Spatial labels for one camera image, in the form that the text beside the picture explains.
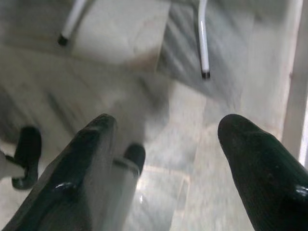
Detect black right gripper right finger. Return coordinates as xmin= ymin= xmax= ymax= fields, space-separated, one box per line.
xmin=217 ymin=115 xmax=308 ymax=231

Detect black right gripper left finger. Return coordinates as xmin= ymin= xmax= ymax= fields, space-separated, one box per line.
xmin=0 ymin=114 xmax=132 ymax=231

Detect black robot foot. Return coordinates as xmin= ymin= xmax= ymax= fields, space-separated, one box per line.
xmin=11 ymin=126 xmax=43 ymax=191
xmin=122 ymin=143 xmax=146 ymax=171

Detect white chair leg black cap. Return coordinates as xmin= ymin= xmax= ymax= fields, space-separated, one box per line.
xmin=198 ymin=0 xmax=211 ymax=79
xmin=57 ymin=0 xmax=85 ymax=46

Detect white furniture post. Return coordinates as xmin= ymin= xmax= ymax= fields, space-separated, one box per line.
xmin=281 ymin=0 xmax=308 ymax=160

